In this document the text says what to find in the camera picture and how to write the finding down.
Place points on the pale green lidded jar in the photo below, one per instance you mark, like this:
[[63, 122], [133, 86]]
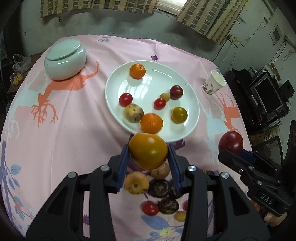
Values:
[[65, 59]]

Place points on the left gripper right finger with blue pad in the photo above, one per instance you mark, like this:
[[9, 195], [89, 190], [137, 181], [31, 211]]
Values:
[[174, 164]]

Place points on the person's right hand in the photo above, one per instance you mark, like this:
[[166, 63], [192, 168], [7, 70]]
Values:
[[270, 218]]

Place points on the orange yellow tomato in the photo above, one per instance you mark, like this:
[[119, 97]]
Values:
[[148, 151]]

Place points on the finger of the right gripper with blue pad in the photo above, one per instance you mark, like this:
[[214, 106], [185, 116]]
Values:
[[246, 155], [232, 161]]

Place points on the small tan longan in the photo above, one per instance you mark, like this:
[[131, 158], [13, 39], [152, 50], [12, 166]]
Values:
[[165, 96]]

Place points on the white paper cup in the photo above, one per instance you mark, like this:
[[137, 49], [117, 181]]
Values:
[[214, 82]]

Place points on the hidden red cherry tomato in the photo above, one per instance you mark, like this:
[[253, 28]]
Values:
[[159, 103]]

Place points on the small orange mandarin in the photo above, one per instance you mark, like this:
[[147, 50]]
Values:
[[151, 123]]

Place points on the black monitor on shelf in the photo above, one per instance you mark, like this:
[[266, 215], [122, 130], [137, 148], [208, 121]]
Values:
[[267, 95]]

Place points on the large orange mandarin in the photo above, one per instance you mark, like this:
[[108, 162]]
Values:
[[137, 71]]

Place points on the checked curtain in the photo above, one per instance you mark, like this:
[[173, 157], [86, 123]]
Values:
[[54, 7], [211, 18]]

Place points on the green yellow tomato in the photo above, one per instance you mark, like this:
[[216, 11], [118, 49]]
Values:
[[179, 115]]

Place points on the white oval plate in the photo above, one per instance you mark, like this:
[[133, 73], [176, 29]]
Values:
[[157, 80]]

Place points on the tan longan fruit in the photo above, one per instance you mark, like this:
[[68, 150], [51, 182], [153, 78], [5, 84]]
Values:
[[180, 216]]

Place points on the right checked curtain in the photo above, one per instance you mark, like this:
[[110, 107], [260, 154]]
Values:
[[211, 18]]

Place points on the small red cherry tomato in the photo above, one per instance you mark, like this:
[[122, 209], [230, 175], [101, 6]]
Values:
[[149, 208]]

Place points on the brown round fruit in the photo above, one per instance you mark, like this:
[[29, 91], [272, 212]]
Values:
[[160, 173]]

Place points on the small spotted pepino melon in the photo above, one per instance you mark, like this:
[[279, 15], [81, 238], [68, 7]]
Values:
[[133, 113]]

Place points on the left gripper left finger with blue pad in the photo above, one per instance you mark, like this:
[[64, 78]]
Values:
[[124, 159]]

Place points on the left checked curtain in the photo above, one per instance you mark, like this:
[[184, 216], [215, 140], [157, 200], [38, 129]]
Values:
[[54, 7]]

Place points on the pink patterned tablecloth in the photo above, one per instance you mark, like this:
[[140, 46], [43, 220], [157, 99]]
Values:
[[53, 128]]

